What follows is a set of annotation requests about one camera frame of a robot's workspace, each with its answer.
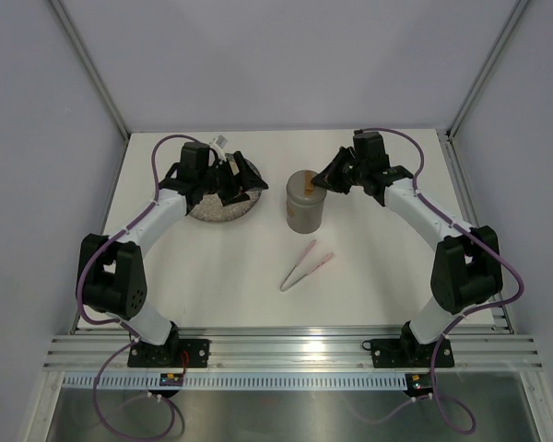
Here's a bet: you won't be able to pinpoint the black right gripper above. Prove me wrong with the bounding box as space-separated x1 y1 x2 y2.
312 147 368 195

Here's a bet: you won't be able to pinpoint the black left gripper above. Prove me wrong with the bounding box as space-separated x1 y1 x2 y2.
198 152 266 206

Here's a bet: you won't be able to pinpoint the grey lid with orange strap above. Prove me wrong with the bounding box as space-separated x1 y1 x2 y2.
286 169 327 206

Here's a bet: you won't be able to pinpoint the grey cylindrical lunch box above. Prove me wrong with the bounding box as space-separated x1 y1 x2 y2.
286 199 324 234

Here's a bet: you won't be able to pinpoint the pink handled metal tongs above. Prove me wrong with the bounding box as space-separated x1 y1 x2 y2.
278 239 335 293

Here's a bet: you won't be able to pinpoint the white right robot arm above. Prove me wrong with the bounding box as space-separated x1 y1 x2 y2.
312 128 503 368

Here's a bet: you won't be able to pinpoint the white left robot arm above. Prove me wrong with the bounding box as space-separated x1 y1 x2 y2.
76 135 268 367

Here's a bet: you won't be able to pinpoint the grey speckled plate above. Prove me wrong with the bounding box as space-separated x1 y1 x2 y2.
187 154 266 223

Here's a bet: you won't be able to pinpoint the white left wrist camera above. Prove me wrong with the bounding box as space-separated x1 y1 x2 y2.
209 135 228 161

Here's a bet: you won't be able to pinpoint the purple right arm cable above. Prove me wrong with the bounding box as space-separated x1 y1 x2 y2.
349 127 525 436

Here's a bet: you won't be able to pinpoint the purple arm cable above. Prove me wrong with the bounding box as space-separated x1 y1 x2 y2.
349 127 525 436
76 134 204 436

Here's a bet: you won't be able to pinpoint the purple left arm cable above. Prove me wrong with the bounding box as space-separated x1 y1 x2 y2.
76 134 204 436

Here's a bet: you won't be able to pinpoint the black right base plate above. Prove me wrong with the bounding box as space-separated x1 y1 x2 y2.
361 338 435 368

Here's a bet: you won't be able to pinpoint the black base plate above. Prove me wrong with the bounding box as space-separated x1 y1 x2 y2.
361 338 435 368
127 339 210 368

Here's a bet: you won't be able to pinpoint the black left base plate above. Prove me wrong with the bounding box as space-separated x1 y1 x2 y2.
127 339 210 368

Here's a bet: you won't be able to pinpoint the aluminium front rail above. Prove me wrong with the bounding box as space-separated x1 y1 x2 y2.
42 326 543 372

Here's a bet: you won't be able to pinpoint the left aluminium frame post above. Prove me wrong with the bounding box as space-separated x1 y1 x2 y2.
45 0 131 145

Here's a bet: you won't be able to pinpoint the aluminium frame post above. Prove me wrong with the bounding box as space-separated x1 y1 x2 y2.
45 0 131 145
445 0 533 142

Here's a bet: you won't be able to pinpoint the right aluminium frame post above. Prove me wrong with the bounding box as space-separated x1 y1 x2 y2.
445 0 533 142

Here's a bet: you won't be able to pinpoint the white perforated cable duct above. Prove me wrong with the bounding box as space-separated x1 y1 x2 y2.
62 372 409 391

